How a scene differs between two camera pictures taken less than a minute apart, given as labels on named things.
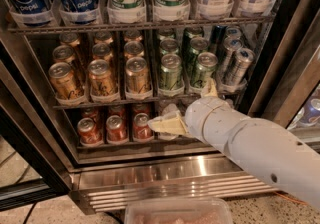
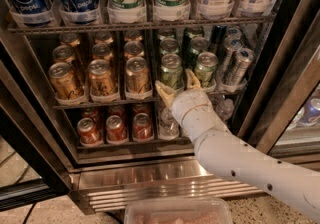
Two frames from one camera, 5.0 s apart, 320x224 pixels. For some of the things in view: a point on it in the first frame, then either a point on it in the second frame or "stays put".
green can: x=206 y=64 stays put
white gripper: x=199 y=115 → x=190 y=102
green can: x=171 y=72 stays put
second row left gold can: x=63 y=54 stays put
